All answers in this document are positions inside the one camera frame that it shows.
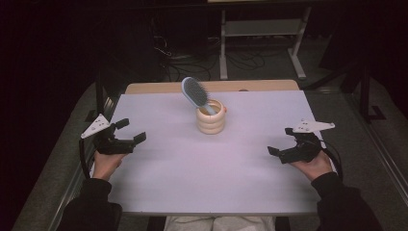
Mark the dark metal stand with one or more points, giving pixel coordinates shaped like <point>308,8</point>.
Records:
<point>365,96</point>
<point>100,96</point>

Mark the cream ribbed cup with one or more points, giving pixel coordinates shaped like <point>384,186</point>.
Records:
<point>210,125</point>

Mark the white table mat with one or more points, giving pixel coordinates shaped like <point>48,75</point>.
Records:
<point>224,166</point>

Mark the person's left hand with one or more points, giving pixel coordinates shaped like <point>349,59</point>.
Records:
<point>106,165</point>

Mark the light blue hairbrush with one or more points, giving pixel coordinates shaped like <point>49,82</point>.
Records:
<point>196,93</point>

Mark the wooden table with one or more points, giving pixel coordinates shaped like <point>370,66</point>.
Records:
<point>154,87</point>

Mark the person's legs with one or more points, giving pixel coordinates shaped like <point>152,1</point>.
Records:
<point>221,224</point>

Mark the white metal stand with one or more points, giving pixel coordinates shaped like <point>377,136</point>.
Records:
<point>263,27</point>

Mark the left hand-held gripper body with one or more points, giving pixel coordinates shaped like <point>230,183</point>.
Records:
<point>114,146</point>

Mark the person's right hand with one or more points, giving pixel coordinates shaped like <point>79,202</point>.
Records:
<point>316,168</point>

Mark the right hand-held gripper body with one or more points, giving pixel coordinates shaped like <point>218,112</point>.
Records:
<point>303,149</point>

